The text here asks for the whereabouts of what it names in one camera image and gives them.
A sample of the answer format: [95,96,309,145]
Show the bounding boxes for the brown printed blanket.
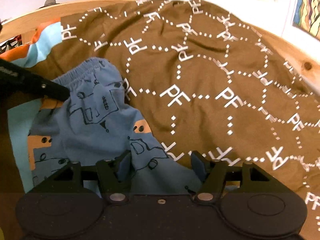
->
[0,0,320,220]

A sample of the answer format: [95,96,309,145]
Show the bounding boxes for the wavy striped wall poster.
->
[292,0,320,41]

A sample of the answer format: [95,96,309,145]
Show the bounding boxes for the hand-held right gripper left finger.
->
[37,152,132,204]

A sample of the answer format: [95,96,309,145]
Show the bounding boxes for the blue printed pants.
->
[27,57,203,198]

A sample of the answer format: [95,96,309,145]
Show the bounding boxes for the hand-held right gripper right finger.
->
[190,151,284,204]

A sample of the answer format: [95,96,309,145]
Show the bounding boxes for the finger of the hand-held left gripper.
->
[34,76,71,102]

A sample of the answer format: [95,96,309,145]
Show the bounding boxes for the white wall pipe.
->
[281,0,300,38]

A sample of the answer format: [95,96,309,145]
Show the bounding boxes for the wooden bed frame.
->
[0,0,320,93]

